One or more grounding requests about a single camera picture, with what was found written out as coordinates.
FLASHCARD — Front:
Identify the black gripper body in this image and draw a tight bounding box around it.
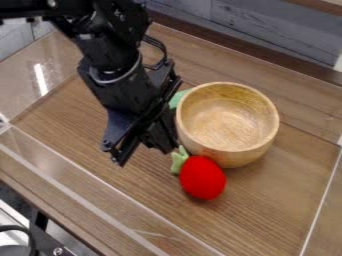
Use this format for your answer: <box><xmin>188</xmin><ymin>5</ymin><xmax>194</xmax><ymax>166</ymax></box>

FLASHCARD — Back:
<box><xmin>77</xmin><ymin>58</ymin><xmax>181</xmax><ymax>166</ymax></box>

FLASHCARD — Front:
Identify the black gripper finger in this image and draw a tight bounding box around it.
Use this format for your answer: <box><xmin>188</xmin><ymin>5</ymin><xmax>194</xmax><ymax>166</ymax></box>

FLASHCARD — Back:
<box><xmin>141</xmin><ymin>109</ymin><xmax>177</xmax><ymax>154</ymax></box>

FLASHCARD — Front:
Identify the red plush strawberry toy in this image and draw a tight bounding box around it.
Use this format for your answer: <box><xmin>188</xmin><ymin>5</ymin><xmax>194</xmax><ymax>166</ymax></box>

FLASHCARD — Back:
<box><xmin>170</xmin><ymin>145</ymin><xmax>227</xmax><ymax>200</ymax></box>

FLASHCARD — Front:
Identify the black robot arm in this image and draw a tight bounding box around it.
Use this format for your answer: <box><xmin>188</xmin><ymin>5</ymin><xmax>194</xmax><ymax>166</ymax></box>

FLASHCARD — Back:
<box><xmin>0</xmin><ymin>0</ymin><xmax>181</xmax><ymax>166</ymax></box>

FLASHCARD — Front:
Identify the green foam block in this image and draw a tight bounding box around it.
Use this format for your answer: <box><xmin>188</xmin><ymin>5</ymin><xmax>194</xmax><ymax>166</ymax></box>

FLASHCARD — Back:
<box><xmin>168</xmin><ymin>89</ymin><xmax>190</xmax><ymax>110</ymax></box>

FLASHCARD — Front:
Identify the wooden bowl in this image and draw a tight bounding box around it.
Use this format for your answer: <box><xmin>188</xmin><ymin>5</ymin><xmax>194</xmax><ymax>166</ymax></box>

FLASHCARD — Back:
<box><xmin>174</xmin><ymin>82</ymin><xmax>280</xmax><ymax>168</ymax></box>

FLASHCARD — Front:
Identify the black metal table bracket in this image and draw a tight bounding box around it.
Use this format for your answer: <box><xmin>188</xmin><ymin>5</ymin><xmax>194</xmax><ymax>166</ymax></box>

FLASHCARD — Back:
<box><xmin>29</xmin><ymin>209</ymin><xmax>76</xmax><ymax>256</ymax></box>

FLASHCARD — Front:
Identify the black cable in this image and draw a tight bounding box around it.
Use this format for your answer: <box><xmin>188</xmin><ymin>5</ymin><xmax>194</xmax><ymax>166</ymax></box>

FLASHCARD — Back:
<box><xmin>0</xmin><ymin>225</ymin><xmax>37</xmax><ymax>256</ymax></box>

